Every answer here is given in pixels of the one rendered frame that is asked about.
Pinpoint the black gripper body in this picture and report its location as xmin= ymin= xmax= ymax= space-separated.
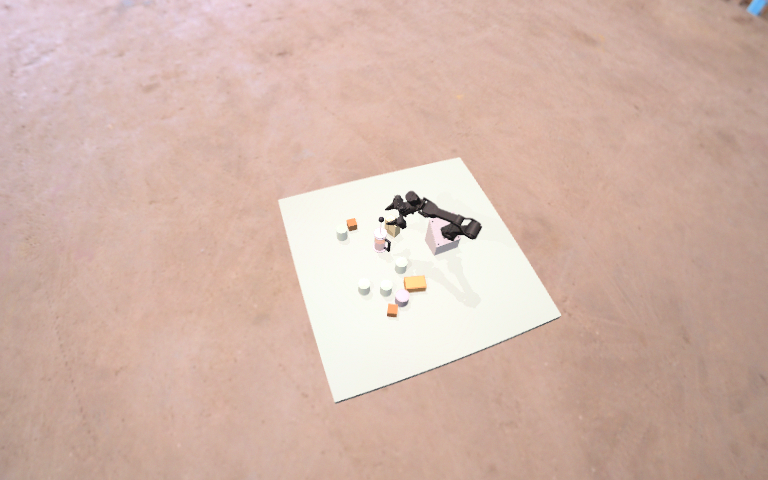
xmin=394 ymin=194 xmax=414 ymax=229

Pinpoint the beige rectangular block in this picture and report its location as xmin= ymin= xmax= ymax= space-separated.
xmin=384 ymin=214 xmax=400 ymax=238

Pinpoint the glass french press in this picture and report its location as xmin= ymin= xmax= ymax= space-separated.
xmin=373 ymin=217 xmax=391 ymax=253

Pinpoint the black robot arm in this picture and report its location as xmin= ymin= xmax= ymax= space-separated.
xmin=393 ymin=191 xmax=482 ymax=241

